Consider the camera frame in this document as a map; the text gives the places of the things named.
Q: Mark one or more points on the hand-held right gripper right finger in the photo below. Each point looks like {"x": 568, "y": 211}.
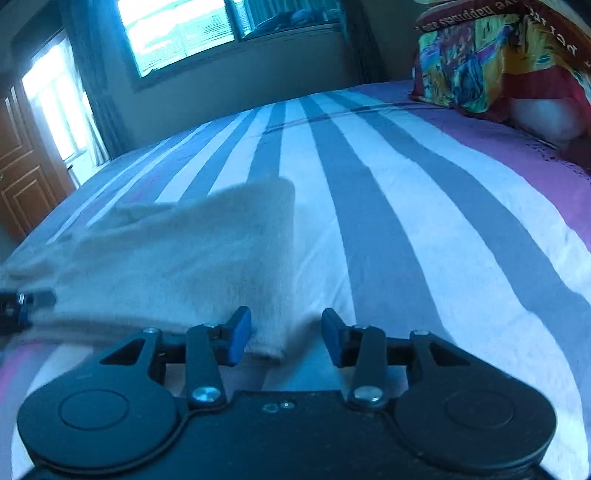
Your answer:
{"x": 330, "y": 332}

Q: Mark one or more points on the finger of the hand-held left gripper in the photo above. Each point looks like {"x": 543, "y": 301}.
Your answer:
{"x": 18, "y": 304}

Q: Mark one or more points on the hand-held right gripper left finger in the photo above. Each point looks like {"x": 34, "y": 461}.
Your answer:
{"x": 239, "y": 334}

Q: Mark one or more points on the grey pants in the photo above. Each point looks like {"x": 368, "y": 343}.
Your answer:
{"x": 184, "y": 263}

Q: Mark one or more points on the wooden panel door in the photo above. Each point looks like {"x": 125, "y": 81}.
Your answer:
{"x": 23, "y": 184}

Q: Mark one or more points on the striped purple bed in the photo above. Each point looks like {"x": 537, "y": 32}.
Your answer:
{"x": 392, "y": 207}

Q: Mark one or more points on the bright balcony window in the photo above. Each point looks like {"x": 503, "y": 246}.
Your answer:
{"x": 55, "y": 106}

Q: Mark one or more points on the dark grey curtain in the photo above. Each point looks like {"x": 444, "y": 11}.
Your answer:
{"x": 364, "y": 41}
{"x": 97, "y": 78}

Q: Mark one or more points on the white pillow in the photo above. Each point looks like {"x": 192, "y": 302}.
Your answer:
{"x": 545, "y": 117}

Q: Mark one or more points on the sliding glass window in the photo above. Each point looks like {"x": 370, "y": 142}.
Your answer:
{"x": 184, "y": 32}

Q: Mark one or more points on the colourful printed blanket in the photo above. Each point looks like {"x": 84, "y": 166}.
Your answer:
{"x": 475, "y": 60}

